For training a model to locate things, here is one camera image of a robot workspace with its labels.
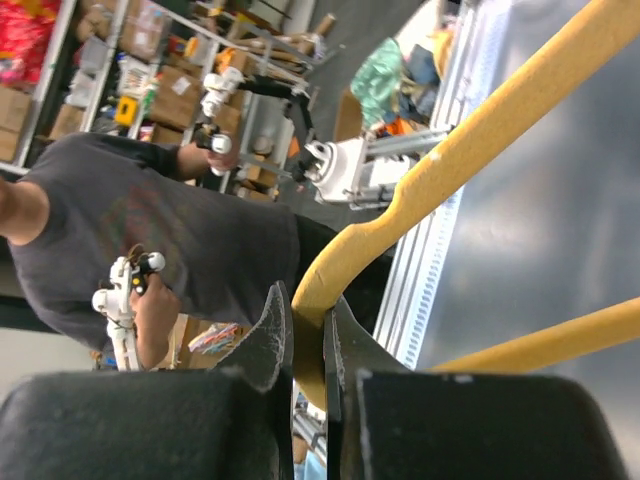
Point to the cable tray rail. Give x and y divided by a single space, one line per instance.
413 283

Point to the yellow velvet hanger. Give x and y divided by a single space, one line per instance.
594 35

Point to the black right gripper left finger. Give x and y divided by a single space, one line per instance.
232 421

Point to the white teleoperation handle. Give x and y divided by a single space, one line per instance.
127 274

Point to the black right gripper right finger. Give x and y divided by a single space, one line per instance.
388 422

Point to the person in grey shirt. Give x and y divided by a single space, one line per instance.
92 198

